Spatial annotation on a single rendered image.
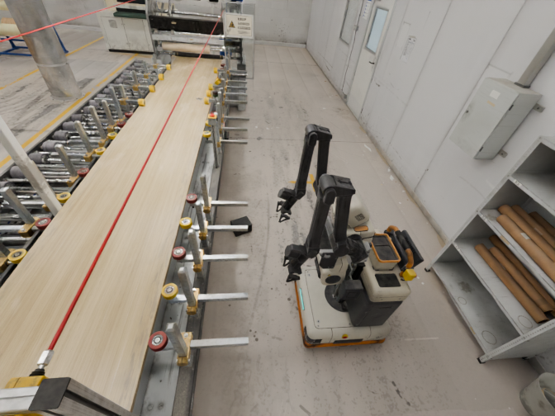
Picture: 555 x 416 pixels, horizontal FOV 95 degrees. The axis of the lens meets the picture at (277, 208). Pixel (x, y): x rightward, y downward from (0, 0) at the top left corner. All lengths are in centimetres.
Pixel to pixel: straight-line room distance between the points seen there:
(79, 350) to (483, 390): 268
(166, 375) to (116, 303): 46
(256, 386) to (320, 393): 47
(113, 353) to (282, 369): 124
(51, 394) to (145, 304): 99
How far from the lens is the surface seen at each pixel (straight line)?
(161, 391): 166
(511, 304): 269
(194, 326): 163
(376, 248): 182
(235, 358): 228
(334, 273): 173
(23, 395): 61
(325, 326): 213
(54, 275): 184
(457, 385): 274
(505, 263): 286
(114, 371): 145
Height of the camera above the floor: 219
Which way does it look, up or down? 43 degrees down
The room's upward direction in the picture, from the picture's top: 7 degrees clockwise
